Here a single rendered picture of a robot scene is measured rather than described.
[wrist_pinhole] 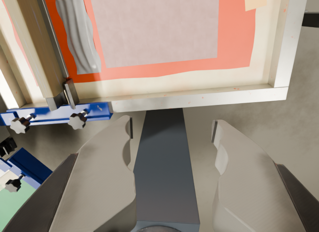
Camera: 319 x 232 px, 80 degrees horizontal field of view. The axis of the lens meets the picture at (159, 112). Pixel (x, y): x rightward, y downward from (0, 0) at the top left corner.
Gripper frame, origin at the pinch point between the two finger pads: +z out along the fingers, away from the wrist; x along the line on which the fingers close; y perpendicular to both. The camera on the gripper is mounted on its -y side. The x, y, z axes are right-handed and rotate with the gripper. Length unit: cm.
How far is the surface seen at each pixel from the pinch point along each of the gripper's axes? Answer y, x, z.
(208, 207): 191, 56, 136
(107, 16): -5.0, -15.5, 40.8
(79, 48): 2.6, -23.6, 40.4
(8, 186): 44, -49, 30
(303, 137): 89, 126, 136
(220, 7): -7.8, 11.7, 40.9
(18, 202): 66, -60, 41
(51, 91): 11.2, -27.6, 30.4
